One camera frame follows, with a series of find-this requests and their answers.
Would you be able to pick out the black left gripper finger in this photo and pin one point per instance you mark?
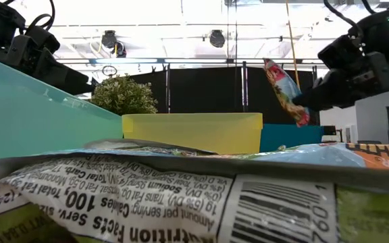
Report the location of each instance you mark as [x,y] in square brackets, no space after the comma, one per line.
[29,57]
[72,83]

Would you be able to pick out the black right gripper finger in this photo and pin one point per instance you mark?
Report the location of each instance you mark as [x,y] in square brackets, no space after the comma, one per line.
[336,92]

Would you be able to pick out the multicoloured granola bar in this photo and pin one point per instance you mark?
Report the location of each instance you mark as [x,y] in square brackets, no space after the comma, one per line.
[284,87]

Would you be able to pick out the green brown granola bar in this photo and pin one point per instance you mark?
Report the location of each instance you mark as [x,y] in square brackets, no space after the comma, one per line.
[130,143]

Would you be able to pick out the chewy granola bar packet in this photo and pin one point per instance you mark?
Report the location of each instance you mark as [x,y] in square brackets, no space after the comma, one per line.
[113,202]

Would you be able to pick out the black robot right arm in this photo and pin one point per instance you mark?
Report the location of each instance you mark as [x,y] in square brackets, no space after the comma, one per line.
[383,33]

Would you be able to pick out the green orange Chewy granola bar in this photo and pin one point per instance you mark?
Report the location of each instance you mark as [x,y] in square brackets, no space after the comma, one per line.
[333,155]

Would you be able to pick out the small potted green plant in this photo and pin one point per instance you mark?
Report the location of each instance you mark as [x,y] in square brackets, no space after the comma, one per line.
[123,96]

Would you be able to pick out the green translucent plastic bin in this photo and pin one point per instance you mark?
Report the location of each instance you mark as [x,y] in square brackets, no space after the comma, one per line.
[29,118]

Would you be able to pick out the black ceiling spotlight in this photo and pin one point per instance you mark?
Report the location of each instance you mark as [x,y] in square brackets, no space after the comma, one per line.
[217,38]
[109,38]

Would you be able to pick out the small black ceiling fixture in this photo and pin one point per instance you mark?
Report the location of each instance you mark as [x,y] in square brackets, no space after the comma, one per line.
[120,50]

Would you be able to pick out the long ceiling light strip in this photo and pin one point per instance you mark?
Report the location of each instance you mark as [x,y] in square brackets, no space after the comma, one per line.
[127,61]

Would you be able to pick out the blue plastic bin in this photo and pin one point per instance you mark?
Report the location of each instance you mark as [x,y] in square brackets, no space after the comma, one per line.
[289,138]

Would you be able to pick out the black folding partition screen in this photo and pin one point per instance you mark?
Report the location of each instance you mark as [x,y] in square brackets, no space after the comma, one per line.
[208,91]

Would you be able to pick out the yellow translucent plastic bin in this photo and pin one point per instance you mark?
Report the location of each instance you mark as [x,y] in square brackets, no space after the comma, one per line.
[191,133]

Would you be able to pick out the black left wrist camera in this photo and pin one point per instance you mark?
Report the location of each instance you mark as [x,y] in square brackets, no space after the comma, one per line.
[42,38]

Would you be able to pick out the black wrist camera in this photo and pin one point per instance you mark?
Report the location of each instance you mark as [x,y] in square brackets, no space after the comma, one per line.
[42,38]
[339,50]

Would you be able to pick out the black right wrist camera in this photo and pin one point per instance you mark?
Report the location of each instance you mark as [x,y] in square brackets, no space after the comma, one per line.
[339,50]

